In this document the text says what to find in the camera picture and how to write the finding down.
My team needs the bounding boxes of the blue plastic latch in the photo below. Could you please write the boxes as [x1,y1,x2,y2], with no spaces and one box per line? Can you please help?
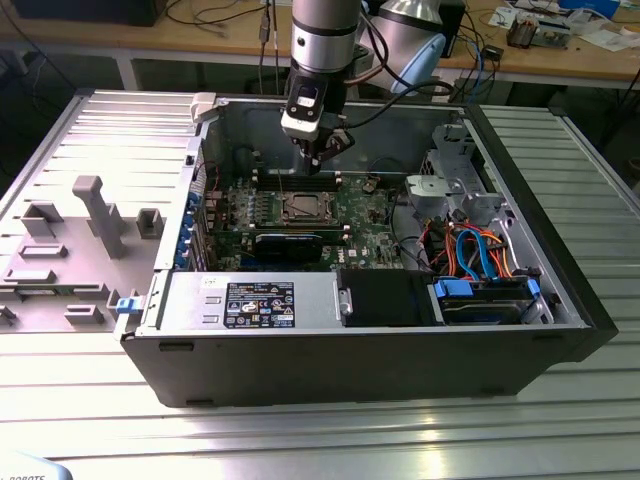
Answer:
[115,296,145,317]

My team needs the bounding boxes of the black flat equipment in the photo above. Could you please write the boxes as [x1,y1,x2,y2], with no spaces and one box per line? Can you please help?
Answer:
[14,0,161,27]

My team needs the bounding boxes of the grey electronic device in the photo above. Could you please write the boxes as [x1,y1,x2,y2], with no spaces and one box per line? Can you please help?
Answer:
[537,19,575,51]

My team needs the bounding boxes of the beige plastic case latch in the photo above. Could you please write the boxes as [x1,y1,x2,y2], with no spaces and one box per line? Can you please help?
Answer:
[191,92,227,124]

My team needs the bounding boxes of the black looped wire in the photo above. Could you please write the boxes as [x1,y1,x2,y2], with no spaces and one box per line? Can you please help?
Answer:
[391,188,432,272]

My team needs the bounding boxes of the black camera cable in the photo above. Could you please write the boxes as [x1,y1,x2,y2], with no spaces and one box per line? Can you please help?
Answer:
[343,78,455,129]

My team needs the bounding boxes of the black PC case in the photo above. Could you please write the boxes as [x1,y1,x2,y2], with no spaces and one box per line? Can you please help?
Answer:
[119,89,619,409]

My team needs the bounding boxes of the black desktop box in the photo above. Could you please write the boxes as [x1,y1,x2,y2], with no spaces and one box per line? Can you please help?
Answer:
[439,0,467,60]

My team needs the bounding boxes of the blue cable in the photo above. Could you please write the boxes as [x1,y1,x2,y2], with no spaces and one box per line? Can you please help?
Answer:
[477,47,497,89]

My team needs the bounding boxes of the white papers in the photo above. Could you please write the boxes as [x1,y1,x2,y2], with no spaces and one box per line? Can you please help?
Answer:
[574,27,636,54]

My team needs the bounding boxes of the CPU with silver lid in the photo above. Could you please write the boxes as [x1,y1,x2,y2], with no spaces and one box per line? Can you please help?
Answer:
[293,196,326,217]

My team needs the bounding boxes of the green motherboard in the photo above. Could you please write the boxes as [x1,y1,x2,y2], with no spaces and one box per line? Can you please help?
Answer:
[202,169,407,275]

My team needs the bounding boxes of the grey parts rack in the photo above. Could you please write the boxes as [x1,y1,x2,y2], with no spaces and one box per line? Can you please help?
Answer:
[0,174,169,335]

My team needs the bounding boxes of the blue expansion slot retainers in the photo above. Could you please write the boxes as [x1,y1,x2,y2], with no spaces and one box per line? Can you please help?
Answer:
[175,192,204,274]

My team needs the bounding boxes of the grey hanging cable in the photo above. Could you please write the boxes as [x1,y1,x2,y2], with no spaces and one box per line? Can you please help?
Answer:
[256,0,282,96]

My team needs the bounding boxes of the silver power supply unit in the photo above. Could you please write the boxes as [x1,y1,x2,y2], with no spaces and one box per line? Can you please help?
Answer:
[137,272,347,337]

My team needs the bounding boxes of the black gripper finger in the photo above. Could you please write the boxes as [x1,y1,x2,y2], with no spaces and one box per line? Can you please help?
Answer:
[319,126,357,164]
[298,133,325,177]

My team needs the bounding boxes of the blue data wire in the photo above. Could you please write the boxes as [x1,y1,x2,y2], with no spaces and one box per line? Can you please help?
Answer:
[453,224,482,282]
[472,227,501,284]

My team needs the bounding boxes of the brown finned cooler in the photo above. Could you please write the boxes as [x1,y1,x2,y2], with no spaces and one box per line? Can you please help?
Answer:
[506,13,540,50]

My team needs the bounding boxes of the black graphics card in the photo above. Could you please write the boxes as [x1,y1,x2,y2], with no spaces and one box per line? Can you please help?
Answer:
[252,228,325,265]

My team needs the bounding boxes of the wooden desk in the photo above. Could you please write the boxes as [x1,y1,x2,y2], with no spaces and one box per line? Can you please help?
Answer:
[0,0,640,92]

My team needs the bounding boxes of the silver metal bracket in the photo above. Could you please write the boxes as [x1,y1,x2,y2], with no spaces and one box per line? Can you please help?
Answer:
[403,174,450,217]

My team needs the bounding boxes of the blue flat box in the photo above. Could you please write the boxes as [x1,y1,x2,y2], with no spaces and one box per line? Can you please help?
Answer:
[559,0,621,16]

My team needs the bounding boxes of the metal drive cage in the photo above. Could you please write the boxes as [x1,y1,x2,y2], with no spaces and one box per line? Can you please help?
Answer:
[422,123,506,221]

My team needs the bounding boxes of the metal socket cover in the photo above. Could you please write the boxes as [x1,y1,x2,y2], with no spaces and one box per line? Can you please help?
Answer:
[283,191,335,222]

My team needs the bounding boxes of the hard disk in blue carrier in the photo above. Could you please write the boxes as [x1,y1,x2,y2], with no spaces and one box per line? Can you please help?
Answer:
[430,277,543,327]

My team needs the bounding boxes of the orange wire bundle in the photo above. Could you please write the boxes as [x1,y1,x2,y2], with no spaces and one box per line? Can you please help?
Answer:
[423,222,457,275]
[492,232,518,281]

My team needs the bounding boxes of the black RAM slot bank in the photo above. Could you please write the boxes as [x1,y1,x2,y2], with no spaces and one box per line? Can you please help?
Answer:
[251,169,345,194]
[214,219,351,237]

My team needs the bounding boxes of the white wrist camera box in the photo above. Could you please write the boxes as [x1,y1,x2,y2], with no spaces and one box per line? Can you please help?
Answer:
[279,82,327,139]

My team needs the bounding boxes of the CPU socket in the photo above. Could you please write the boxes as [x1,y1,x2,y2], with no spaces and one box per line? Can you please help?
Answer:
[280,188,337,225]

